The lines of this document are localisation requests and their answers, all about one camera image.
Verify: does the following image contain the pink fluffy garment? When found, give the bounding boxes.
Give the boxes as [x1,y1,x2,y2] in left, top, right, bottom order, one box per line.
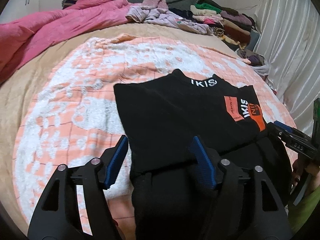
[141,0,169,10]

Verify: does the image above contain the pink quilt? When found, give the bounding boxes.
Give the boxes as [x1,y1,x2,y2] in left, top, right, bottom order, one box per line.
[0,0,130,83]

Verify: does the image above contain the stack of folded clothes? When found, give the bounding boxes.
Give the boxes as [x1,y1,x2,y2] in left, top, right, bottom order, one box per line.
[190,0,255,50]

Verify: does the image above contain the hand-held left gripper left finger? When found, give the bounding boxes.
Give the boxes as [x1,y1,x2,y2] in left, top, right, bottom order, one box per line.
[27,135,129,240]

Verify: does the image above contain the dark striped pillow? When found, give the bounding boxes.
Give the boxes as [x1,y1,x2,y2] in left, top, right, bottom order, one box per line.
[62,0,84,9]

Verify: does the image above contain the white wardrobe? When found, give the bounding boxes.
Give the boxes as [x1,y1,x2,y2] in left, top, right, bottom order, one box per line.
[0,0,65,23]

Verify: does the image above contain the beige bed sheet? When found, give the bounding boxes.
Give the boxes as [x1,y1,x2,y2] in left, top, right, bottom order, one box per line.
[0,21,250,233]

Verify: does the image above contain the dark navy garment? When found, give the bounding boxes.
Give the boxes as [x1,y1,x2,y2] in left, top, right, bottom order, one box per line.
[170,8,194,22]

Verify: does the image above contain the white satin curtain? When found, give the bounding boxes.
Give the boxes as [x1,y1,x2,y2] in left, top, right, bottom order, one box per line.
[255,0,320,135]

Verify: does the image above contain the lilac crumpled garments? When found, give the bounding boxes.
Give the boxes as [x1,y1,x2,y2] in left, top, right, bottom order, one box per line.
[126,5,213,35]

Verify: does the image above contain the orange white checkered blanket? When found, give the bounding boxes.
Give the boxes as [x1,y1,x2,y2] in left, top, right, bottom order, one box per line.
[12,34,297,233]

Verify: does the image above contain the white plastic bag of clothes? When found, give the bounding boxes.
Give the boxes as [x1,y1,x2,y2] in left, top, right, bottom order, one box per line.
[236,49,270,75]

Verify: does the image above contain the black sweater with orange cuffs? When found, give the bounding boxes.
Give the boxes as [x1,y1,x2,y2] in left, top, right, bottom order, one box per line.
[113,69,293,240]

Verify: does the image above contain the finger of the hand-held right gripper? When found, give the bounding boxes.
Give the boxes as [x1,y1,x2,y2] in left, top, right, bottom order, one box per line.
[266,124,313,157]
[273,121,310,142]

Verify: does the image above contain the grey storage box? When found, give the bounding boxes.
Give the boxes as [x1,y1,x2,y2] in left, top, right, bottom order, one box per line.
[247,29,261,53]

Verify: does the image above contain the person's right hand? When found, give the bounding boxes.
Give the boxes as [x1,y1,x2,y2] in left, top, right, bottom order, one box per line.
[291,159,320,188]

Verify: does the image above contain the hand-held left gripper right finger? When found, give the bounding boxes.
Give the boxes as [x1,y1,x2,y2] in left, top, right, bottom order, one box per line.
[189,135,294,240]

